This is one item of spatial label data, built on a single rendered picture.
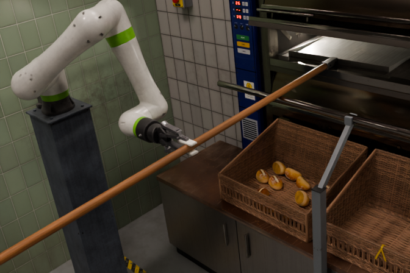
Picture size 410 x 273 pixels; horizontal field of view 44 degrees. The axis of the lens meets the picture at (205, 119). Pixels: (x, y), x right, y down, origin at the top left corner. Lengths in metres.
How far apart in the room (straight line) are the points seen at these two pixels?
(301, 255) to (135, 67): 1.08
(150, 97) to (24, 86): 0.50
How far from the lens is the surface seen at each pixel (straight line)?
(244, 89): 2.31
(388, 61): 2.54
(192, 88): 3.21
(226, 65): 2.91
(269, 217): 2.38
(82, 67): 2.99
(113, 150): 3.25
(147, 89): 2.08
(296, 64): 2.56
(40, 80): 2.07
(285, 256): 2.37
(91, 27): 1.87
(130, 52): 2.04
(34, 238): 1.56
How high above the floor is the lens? 2.04
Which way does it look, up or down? 25 degrees down
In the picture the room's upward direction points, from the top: 7 degrees counter-clockwise
